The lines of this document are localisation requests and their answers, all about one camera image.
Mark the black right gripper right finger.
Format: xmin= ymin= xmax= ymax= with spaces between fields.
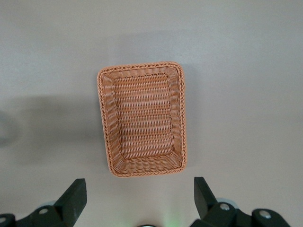
xmin=191 ymin=177 xmax=292 ymax=227

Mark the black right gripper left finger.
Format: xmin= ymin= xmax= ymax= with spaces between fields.
xmin=0 ymin=179 xmax=87 ymax=227

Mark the brown wicker basket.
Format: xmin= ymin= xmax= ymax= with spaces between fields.
xmin=97 ymin=61 xmax=189 ymax=178

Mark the brown table cover sheet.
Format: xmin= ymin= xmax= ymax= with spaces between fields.
xmin=0 ymin=0 xmax=303 ymax=227

